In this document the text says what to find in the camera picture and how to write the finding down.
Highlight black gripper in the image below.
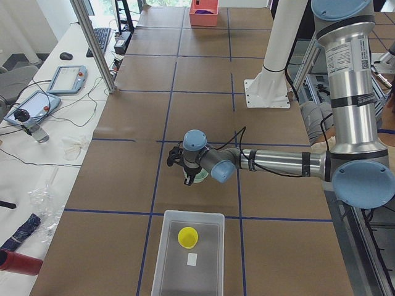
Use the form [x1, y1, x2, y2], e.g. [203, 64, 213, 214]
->
[167, 142, 201, 186]

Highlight light green ceramic bowl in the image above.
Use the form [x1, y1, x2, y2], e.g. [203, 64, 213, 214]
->
[183, 168, 209, 183]

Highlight yellow plastic cup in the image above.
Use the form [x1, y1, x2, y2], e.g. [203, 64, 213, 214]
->
[177, 226, 199, 249]

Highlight purple cloth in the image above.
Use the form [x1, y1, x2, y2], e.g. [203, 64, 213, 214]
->
[194, 9, 214, 15]

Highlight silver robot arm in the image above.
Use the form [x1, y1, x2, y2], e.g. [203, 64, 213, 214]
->
[167, 1, 394, 209]

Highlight white label in box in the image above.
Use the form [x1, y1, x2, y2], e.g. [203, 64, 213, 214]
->
[186, 252, 198, 266]

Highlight clear plastic storage box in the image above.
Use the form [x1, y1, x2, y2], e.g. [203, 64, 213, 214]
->
[151, 210, 225, 295]

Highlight black power adapter box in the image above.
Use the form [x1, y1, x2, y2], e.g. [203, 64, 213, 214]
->
[114, 31, 132, 55]

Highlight crumpled white tissue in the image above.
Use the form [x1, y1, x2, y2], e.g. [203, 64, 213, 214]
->
[62, 136, 90, 160]

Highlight person in beige shirt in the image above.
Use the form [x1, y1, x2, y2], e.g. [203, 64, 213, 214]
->
[300, 88, 394, 157]

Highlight crumpled clear plastic wrap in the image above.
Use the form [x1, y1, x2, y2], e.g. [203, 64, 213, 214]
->
[28, 185, 64, 245]

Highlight far teach pendant tablet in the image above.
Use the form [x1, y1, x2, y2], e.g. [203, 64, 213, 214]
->
[47, 65, 88, 95]

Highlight teach pendant tablet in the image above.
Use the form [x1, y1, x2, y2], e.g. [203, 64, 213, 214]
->
[4, 91, 61, 125]
[47, 65, 88, 95]

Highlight pink plastic bin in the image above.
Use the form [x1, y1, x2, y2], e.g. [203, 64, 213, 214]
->
[189, 0, 219, 27]

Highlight folded blue umbrella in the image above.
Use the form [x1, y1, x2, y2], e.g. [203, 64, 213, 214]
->
[1, 213, 41, 252]

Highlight near teach pendant tablet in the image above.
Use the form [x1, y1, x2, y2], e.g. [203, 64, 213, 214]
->
[4, 91, 61, 125]

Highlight black keyboard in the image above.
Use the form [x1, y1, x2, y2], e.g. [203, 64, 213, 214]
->
[94, 27, 112, 53]

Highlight black computer mouse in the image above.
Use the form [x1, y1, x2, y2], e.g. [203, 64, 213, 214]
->
[59, 52, 73, 60]

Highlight clear water bottle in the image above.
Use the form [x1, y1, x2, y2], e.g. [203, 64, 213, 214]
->
[14, 109, 49, 143]

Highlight red cylinder bottle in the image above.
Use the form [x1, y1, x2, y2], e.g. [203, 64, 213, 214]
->
[1, 249, 43, 276]

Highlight grey office chair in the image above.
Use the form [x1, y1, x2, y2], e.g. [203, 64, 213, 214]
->
[1, 65, 38, 105]

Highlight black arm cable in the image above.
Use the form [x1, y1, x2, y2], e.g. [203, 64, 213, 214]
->
[215, 125, 334, 178]

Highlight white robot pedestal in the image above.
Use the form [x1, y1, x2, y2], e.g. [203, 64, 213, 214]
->
[244, 0, 308, 109]

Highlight aluminium frame post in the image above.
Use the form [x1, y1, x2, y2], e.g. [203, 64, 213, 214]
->
[70, 0, 116, 94]

